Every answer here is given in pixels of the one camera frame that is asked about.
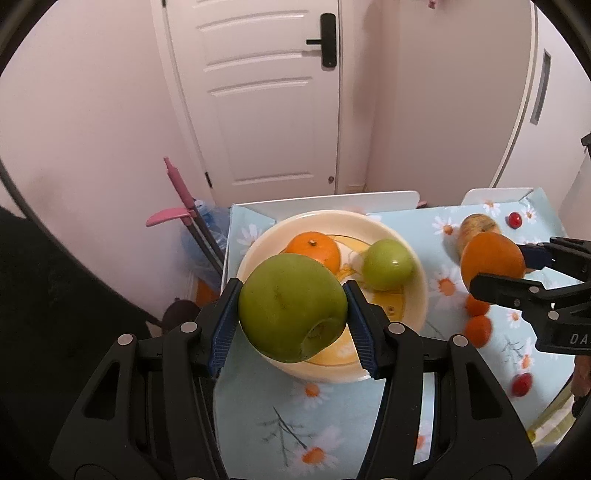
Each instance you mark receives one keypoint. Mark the blue daisy print tablecloth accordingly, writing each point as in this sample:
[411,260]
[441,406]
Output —
[249,415]

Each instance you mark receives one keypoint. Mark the small green apple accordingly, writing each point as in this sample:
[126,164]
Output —
[388,265]

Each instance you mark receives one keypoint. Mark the pink-tipped grey pole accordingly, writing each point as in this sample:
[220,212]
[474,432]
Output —
[184,194]

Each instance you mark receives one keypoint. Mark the pale green patterned cloth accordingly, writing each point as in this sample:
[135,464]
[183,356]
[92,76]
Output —
[549,420]

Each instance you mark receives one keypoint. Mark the large orange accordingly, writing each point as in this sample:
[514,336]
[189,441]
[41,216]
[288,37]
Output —
[314,251]
[491,258]

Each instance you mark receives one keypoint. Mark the red cherry tomato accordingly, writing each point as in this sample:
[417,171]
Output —
[514,219]
[521,384]

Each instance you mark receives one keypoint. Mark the black clothing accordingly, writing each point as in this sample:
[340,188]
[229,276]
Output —
[46,323]

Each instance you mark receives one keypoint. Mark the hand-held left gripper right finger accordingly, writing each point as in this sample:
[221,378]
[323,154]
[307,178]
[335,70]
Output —
[358,323]

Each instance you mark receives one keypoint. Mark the white wardrobe door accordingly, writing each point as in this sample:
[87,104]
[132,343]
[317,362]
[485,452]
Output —
[568,69]

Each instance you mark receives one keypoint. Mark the white chair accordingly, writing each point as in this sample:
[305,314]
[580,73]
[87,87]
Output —
[323,201]
[498,194]

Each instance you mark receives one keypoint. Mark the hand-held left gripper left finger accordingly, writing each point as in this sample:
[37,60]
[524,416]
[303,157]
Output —
[226,323]

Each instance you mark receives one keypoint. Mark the black door hinge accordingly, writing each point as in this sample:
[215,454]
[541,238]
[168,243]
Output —
[208,179]

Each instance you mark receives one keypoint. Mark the blue plastic water jug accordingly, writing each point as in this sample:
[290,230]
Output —
[217,221]

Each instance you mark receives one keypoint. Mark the dark round object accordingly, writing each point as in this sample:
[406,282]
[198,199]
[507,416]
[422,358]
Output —
[178,314]

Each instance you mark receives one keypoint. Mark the yellow-brown apple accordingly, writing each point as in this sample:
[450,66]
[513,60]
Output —
[478,226]

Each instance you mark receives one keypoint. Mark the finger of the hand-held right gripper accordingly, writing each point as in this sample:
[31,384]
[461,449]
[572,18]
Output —
[535,256]
[503,290]

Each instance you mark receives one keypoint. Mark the large green apple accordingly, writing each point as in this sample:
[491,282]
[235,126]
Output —
[286,304]

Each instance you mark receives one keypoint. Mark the cream yellow bowl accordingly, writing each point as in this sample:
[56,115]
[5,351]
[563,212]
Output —
[406,302]

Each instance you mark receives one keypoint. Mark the small tangerine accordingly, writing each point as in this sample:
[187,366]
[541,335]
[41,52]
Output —
[476,307]
[478,331]

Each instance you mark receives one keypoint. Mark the white panelled door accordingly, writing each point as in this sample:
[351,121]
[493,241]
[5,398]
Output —
[258,138]

